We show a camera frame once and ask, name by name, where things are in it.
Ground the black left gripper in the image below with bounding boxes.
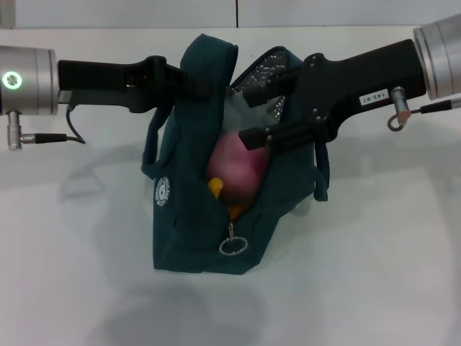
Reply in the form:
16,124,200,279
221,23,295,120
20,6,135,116
58,56,213,113

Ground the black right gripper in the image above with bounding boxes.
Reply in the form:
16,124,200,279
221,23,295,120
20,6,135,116
239,38,428,151

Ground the clear food container blue seal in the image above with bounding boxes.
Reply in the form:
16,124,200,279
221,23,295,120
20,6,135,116
223,89,285,134

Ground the pink toy peach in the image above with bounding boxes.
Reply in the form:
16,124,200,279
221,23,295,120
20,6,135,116
207,131,269,203

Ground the yellow banana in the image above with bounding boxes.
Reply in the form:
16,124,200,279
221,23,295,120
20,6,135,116
207,177,246,219

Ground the dark teal insulated lunch bag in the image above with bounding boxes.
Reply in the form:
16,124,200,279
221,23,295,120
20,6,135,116
140,34,331,277

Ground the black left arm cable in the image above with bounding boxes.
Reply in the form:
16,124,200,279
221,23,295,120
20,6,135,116
21,103,87,145

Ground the grey right arm cable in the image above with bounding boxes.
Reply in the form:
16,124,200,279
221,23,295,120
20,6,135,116
387,86,461,133

